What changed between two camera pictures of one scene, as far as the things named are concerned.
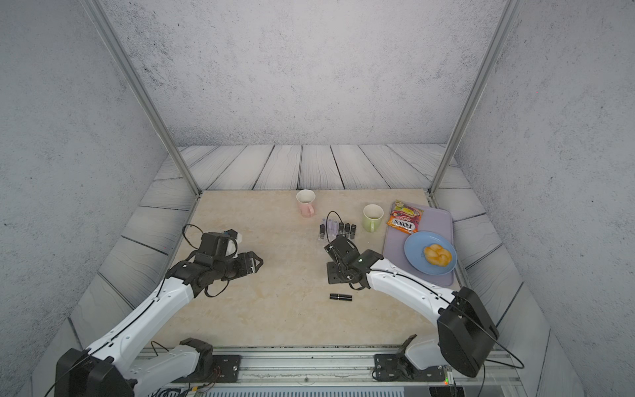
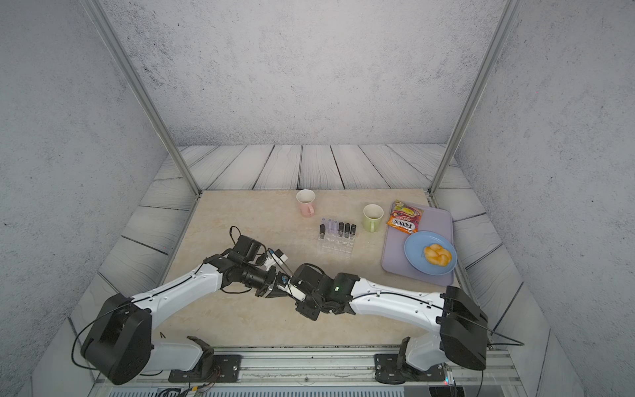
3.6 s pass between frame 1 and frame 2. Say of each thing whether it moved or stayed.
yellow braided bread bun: stayed
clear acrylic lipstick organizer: stayed
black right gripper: moved
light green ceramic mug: stayed
